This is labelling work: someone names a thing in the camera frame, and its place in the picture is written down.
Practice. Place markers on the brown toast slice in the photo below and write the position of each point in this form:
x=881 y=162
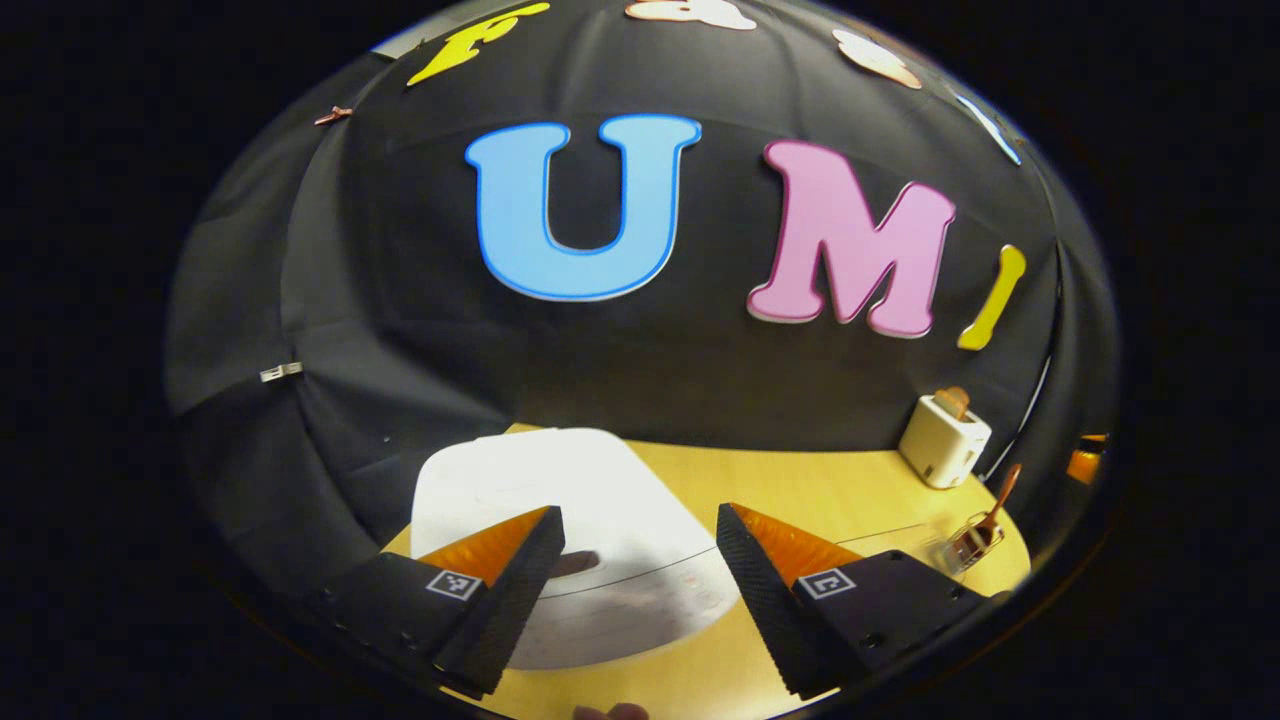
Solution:
x=952 y=402

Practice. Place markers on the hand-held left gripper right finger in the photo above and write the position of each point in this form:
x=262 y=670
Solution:
x=765 y=600

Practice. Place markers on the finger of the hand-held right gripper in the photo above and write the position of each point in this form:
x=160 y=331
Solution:
x=1085 y=465

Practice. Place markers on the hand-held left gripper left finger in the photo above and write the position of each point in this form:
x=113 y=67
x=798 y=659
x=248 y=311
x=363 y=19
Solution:
x=500 y=610

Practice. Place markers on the clear plastic container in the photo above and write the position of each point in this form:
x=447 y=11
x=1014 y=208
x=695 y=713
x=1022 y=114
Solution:
x=900 y=535

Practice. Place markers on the black backdrop cloth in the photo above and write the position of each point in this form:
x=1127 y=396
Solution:
x=680 y=370

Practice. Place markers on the white rice cooker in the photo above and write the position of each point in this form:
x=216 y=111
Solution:
x=600 y=500

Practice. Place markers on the brown wooden spoon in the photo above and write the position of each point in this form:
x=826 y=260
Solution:
x=1003 y=495

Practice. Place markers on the white toaster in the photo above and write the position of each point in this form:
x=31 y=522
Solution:
x=940 y=450

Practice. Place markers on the white cloth clip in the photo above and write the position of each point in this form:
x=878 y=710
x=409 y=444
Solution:
x=281 y=372

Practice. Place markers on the copper cloth clip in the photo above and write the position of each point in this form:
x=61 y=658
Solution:
x=333 y=115

